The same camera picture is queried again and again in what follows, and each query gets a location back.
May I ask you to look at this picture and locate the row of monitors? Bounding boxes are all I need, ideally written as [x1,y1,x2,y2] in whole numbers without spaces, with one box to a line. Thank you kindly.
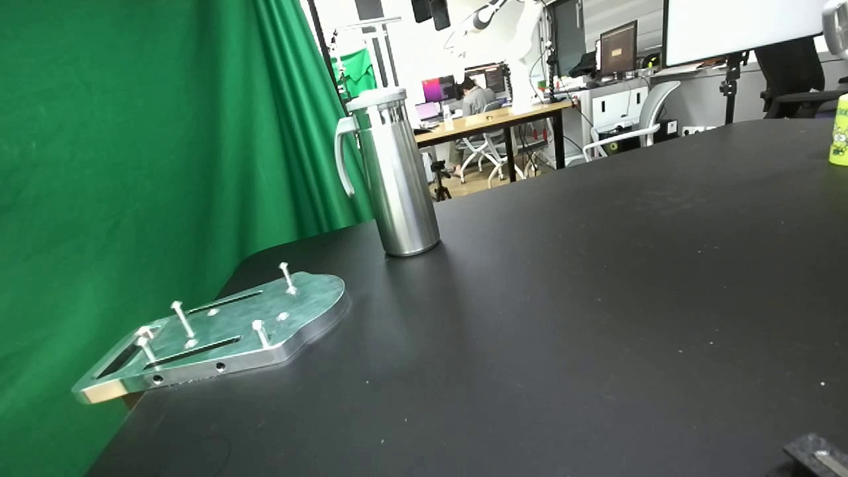
[421,62,508,104]

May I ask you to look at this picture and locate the green cloth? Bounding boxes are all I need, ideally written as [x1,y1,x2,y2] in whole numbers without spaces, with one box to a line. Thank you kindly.
[331,48,378,100]

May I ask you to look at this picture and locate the person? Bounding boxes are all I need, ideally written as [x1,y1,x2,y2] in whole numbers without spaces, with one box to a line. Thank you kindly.
[452,76,499,181]

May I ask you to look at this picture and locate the wooden table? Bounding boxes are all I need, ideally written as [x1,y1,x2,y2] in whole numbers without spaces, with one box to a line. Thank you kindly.
[413,99,574,184]

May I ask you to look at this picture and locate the monitor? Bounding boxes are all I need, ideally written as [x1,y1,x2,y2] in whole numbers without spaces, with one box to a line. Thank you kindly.
[598,20,639,76]

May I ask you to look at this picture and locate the white cabinet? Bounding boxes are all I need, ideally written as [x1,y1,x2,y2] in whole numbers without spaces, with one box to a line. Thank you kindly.
[575,85,651,154]

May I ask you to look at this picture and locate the white office chair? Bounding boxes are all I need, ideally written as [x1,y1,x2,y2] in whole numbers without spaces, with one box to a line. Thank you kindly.
[582,80,682,163]

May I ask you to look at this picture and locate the large white screen on stand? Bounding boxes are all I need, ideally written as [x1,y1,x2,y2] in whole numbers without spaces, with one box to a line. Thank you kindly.
[662,0,833,127]

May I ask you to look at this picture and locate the green curtain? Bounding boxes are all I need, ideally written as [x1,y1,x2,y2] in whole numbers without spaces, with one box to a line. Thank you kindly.
[0,0,375,477]

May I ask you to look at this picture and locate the black office chair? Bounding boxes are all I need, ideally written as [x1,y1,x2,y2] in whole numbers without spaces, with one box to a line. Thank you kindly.
[754,36,848,120]

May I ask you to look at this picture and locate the metal plate with bolts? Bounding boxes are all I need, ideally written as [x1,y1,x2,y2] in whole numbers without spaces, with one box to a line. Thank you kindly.
[72,262,348,405]

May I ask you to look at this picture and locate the yellow-green cup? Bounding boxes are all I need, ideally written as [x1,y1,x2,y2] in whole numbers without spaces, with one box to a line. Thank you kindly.
[828,93,848,166]

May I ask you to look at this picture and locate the black flat block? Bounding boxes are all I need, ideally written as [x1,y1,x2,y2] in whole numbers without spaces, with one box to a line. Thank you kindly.
[782,433,848,477]

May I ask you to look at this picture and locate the camera on tripod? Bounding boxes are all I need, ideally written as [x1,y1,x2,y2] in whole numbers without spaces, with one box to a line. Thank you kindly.
[430,159,452,202]

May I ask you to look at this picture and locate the silver jar with white handle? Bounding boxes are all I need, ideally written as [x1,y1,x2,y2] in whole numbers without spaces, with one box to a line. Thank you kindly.
[334,87,441,258]

